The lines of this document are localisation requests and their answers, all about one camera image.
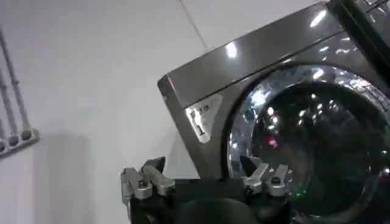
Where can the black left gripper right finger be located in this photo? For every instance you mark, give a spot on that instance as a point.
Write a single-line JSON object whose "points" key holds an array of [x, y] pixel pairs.
{"points": [[262, 179]]}

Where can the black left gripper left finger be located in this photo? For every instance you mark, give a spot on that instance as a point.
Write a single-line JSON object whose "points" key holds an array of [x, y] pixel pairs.
{"points": [[152, 179]]}

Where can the round glass dryer door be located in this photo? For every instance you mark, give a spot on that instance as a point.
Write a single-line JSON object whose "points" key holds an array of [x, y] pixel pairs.
{"points": [[314, 143]]}

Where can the grey dryer with number label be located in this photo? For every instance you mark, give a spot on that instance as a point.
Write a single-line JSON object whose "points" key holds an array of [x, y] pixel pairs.
{"points": [[231, 91]]}

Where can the grey wall pipe bracket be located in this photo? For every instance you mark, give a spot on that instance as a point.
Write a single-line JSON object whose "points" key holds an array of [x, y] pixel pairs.
{"points": [[16, 141]]}

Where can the grey wall pipe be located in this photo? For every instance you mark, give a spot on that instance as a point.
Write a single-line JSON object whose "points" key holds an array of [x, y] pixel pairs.
{"points": [[7, 106], [13, 82]]}

